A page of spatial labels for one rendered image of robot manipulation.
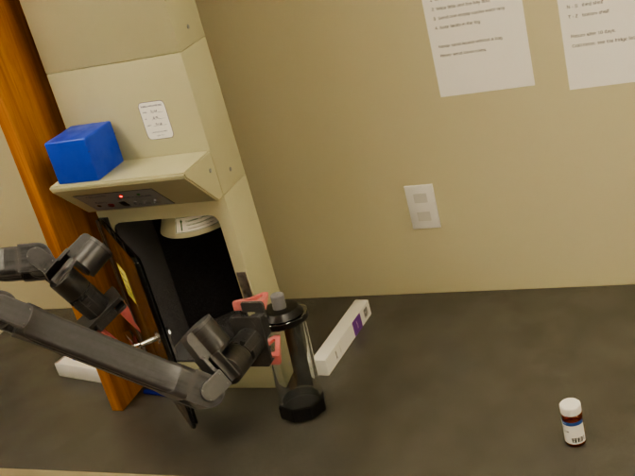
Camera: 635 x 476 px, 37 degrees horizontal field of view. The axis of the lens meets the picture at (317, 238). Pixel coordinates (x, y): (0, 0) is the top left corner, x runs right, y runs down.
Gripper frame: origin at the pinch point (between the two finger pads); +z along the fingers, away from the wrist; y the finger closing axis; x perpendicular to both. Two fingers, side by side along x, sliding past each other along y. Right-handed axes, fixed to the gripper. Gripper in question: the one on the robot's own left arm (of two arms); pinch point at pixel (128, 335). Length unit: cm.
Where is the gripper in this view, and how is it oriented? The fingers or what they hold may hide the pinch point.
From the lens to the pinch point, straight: 199.0
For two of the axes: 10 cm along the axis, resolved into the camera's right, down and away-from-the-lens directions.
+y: -6.9, 7.1, -1.1
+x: 4.2, 2.7, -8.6
